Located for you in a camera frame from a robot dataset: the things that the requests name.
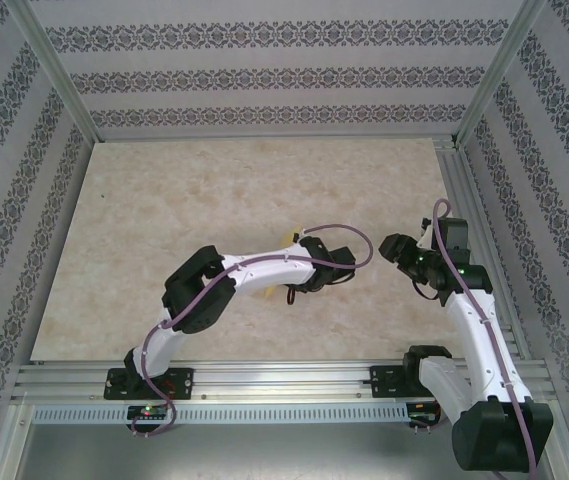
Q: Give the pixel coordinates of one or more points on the long aluminium mounting rail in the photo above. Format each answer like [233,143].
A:
[284,380]

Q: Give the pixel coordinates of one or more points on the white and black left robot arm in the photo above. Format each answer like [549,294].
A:
[264,270]

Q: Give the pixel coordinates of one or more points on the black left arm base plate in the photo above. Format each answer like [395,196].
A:
[181,382]

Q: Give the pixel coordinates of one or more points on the yellow paper sheet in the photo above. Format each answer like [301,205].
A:
[291,237]

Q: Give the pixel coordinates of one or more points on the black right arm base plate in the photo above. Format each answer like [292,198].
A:
[384,382]

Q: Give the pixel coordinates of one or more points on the aluminium side rail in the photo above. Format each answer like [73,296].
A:
[464,175]

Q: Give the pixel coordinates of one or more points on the grey metal sheet tray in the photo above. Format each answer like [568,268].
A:
[264,450]

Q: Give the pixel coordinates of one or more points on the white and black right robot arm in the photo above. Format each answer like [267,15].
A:
[484,345]

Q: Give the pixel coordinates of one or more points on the aluminium frame post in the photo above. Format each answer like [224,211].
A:
[56,70]
[500,70]

